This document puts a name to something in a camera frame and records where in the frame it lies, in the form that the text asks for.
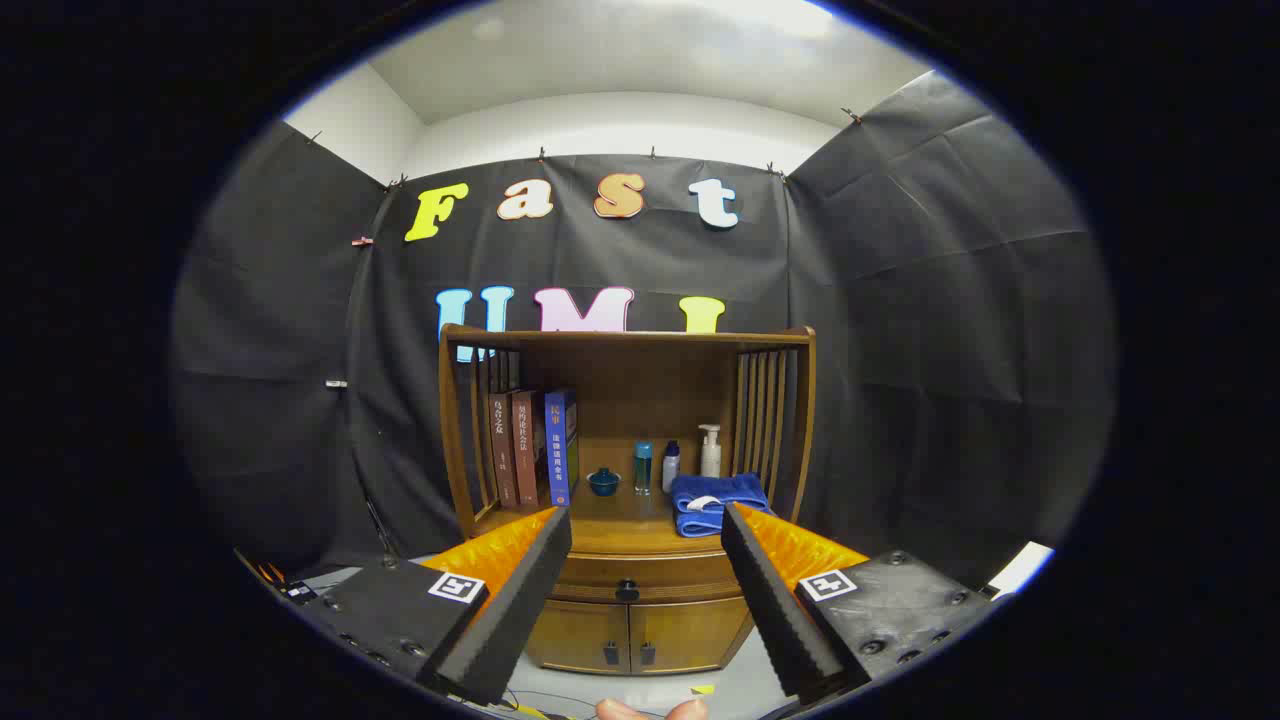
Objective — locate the reddish brown book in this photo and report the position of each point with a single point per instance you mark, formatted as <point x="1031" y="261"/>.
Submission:
<point x="527" y="450"/>

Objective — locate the black electronic device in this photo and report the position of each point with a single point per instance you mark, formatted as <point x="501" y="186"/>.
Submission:
<point x="297" y="591"/>

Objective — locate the wooden drawer with black knob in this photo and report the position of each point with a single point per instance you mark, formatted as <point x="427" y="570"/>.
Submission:
<point x="670" y="575"/>

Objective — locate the folded blue towel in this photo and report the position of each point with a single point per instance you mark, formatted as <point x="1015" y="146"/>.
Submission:
<point x="705" y="515"/>

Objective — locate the clear teal bottle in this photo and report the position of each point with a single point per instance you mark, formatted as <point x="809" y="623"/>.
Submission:
<point x="643" y="470"/>

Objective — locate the blue lidded teacup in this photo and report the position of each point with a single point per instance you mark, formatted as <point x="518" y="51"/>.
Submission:
<point x="603" y="483"/>

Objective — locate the wooden cabinet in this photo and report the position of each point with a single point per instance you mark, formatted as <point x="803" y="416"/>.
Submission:
<point x="640" y="380"/>

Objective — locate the white bottle with blue cap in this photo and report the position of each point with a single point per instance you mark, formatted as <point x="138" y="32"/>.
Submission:
<point x="670" y="472"/>

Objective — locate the wooden countertop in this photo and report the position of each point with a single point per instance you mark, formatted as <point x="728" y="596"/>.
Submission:
<point x="630" y="520"/>

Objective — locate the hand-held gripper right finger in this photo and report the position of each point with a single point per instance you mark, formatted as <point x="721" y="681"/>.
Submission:
<point x="780" y="610"/>

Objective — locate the white pump bottle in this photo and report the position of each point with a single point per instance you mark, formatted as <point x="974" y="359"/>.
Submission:
<point x="710" y="458"/>

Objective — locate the thick blue book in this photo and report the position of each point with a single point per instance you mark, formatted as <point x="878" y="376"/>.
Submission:
<point x="557" y="450"/>

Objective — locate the dark brown book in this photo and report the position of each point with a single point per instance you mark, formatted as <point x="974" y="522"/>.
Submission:
<point x="501" y="450"/>

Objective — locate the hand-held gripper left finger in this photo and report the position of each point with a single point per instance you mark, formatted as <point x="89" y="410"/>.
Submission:
<point x="520" y="610"/>

